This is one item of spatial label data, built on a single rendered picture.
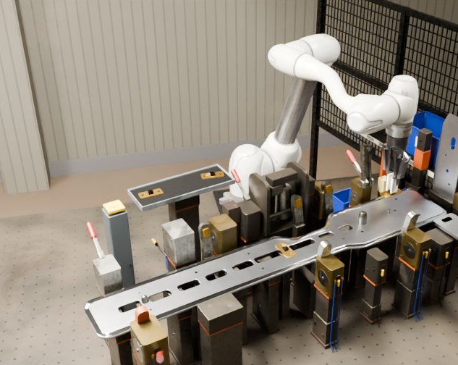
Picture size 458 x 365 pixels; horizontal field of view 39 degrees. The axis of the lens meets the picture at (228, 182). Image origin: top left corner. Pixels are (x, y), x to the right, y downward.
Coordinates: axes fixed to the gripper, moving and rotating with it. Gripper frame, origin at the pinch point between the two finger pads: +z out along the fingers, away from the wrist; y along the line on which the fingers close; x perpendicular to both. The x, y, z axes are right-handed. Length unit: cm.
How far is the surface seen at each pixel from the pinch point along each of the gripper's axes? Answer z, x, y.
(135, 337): 8, -110, 18
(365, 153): -5.7, -1.3, -14.8
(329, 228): 12.8, -25.5, -2.9
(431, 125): 3, 51, -32
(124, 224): 3, -94, -30
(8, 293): 42, -134, -65
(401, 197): 13.2, 11.6, -5.8
